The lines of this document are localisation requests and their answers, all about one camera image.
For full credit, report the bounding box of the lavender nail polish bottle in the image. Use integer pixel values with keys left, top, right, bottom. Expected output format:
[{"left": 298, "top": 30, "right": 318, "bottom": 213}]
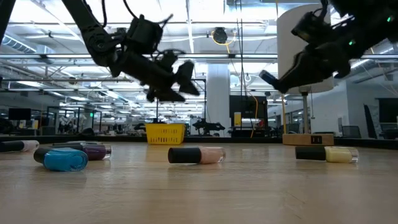
[{"left": 52, "top": 141, "right": 104, "bottom": 146}]

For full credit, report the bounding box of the yellow plastic basket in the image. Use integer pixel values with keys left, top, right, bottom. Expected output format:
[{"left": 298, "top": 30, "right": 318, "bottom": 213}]
[{"left": 144, "top": 123, "right": 187, "bottom": 146}]

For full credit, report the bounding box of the yellow hanging cable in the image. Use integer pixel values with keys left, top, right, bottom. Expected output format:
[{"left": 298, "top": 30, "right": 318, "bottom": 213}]
[{"left": 248, "top": 95, "right": 259, "bottom": 139}]

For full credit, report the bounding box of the black display cabinet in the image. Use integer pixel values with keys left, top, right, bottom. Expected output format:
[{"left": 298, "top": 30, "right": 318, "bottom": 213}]
[{"left": 229, "top": 95, "right": 269, "bottom": 129}]

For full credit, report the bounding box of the white building column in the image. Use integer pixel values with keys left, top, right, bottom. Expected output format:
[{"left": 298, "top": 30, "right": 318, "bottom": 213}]
[{"left": 206, "top": 63, "right": 231, "bottom": 138}]

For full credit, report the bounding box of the purple nail polish bottle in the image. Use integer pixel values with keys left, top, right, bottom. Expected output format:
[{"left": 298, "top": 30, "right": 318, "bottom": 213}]
[{"left": 58, "top": 143, "right": 113, "bottom": 161}]

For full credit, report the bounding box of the black leaning panel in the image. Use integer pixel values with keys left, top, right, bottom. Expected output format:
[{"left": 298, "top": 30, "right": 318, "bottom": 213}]
[{"left": 363, "top": 104, "right": 379, "bottom": 139}]

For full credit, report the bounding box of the black overhead frame rig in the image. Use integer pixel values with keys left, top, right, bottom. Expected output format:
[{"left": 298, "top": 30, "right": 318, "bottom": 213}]
[{"left": 154, "top": 77, "right": 208, "bottom": 124}]

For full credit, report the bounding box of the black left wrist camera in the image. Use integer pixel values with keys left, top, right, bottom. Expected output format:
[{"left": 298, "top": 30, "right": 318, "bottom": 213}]
[{"left": 126, "top": 14, "right": 164, "bottom": 56}]

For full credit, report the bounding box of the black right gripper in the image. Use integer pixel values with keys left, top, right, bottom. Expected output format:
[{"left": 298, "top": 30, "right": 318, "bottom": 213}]
[{"left": 259, "top": 42, "right": 353, "bottom": 95}]

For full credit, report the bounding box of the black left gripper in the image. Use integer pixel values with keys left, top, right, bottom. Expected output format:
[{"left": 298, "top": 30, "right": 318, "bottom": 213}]
[{"left": 108, "top": 49, "right": 200, "bottom": 103}]

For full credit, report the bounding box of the pink nail polish bottle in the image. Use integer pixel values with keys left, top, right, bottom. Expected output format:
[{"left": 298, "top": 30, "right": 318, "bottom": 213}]
[{"left": 167, "top": 146, "right": 227, "bottom": 166}]

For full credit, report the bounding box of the yellow pole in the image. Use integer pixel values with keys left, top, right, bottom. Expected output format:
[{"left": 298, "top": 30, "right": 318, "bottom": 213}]
[{"left": 280, "top": 93, "right": 287, "bottom": 135}]

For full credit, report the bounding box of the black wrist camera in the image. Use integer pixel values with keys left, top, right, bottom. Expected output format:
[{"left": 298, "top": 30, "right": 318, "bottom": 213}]
[
  {"left": 126, "top": 14, "right": 164, "bottom": 56},
  {"left": 290, "top": 9, "right": 335, "bottom": 45}
]

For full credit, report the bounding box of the black monitor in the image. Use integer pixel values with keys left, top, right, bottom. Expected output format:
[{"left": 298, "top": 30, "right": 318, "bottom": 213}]
[{"left": 8, "top": 108, "right": 32, "bottom": 121}]

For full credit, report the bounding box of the white shade wooden base lamp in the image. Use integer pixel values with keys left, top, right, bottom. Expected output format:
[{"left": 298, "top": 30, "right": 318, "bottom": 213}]
[{"left": 276, "top": 2, "right": 335, "bottom": 146}]

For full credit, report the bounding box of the black ceiling cable reel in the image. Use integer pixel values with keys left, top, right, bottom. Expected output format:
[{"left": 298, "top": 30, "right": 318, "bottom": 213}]
[{"left": 211, "top": 27, "right": 236, "bottom": 54}]

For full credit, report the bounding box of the turquoise nail polish bottle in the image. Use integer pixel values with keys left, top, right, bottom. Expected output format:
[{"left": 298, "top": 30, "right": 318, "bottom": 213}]
[{"left": 33, "top": 147, "right": 89, "bottom": 172}]

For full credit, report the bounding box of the black wall screen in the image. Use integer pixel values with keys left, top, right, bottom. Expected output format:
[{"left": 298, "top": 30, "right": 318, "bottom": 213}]
[{"left": 377, "top": 98, "right": 398, "bottom": 124}]

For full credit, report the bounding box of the white nail polish bottle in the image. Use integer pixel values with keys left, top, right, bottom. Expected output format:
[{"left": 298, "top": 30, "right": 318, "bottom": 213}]
[{"left": 0, "top": 139, "right": 40, "bottom": 153}]

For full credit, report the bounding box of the black mesh chair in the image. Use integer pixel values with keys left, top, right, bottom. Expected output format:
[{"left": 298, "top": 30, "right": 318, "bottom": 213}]
[{"left": 341, "top": 125, "right": 363, "bottom": 139}]

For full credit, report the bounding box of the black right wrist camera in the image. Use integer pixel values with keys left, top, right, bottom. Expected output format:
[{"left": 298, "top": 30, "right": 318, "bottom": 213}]
[{"left": 290, "top": 9, "right": 335, "bottom": 45}]

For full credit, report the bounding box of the yellow nail polish bottle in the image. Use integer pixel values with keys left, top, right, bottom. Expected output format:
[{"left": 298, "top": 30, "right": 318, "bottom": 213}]
[{"left": 295, "top": 146, "right": 359, "bottom": 164}]

